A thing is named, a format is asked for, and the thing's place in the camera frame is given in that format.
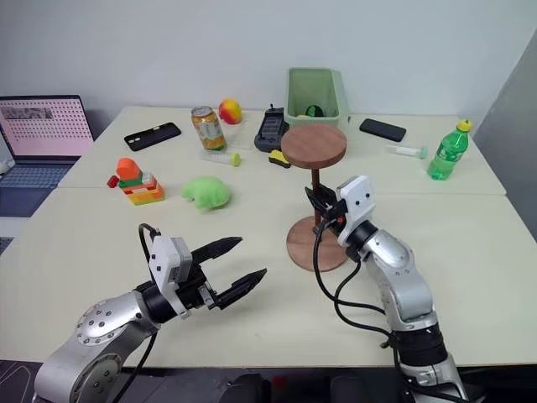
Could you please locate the colourful building block tower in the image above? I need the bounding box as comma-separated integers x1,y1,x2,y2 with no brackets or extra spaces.
106,156,166,207

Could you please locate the black phone case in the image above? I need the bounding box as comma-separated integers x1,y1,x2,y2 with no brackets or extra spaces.
123,121,183,152

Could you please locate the clear tube with green cap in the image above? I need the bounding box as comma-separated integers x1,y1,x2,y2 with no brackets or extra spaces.
385,144,430,160
200,150,242,167

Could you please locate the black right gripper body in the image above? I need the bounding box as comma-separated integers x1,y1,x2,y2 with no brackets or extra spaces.
321,189,347,237

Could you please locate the grey partition panel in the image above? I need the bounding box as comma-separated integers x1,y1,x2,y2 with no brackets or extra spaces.
472,40,537,245

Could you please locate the round wooden base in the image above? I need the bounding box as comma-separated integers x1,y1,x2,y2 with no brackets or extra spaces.
285,217,352,273

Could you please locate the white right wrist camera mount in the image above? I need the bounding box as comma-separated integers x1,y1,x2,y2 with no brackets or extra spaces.
336,175,374,247

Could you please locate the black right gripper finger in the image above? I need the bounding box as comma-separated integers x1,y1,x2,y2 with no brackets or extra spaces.
304,184,336,212
311,208,336,235

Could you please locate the open laptop with pink screen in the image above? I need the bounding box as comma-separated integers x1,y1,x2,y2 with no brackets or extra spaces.
0,94,96,219

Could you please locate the orange green soda can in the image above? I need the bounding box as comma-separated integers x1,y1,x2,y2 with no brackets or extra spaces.
190,105,228,153

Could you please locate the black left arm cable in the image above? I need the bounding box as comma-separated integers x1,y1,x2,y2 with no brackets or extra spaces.
109,222,163,403

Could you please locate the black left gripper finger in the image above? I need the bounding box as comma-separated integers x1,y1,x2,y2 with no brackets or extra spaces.
190,236,244,267
215,268,269,311

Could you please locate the light green plastic bin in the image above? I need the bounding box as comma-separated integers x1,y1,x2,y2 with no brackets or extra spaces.
284,66,352,131

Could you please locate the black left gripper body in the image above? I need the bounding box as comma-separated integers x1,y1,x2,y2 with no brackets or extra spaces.
177,264,222,314

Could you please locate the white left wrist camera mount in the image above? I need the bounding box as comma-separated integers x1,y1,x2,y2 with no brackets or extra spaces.
147,235,195,320

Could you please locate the green plush toy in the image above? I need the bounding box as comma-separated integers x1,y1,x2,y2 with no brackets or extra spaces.
180,175,233,212

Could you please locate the black handheld device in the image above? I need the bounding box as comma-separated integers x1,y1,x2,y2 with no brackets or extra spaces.
253,102,291,154

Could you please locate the green bottle with yellow cap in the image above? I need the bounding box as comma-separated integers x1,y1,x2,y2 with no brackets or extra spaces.
426,118,475,181

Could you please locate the yellow black sponge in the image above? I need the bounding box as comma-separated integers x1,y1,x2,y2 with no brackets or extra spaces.
268,149,292,170

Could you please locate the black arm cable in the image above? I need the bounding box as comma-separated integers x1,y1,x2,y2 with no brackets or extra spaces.
311,207,406,375
109,222,163,403

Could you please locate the wooden pole with round top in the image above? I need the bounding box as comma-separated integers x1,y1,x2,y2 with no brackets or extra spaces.
279,123,348,230

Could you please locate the red yellow toy peach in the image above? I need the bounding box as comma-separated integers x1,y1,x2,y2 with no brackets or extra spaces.
217,97,244,126

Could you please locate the dark rounded shape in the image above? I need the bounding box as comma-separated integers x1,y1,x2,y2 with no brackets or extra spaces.
227,372,274,403

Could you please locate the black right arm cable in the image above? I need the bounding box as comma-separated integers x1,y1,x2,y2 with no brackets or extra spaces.
311,207,406,375

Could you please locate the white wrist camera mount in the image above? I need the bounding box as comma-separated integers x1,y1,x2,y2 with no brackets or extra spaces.
147,235,195,320
336,175,374,247

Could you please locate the black smartphone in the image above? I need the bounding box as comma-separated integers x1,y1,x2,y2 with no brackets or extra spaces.
358,118,408,143

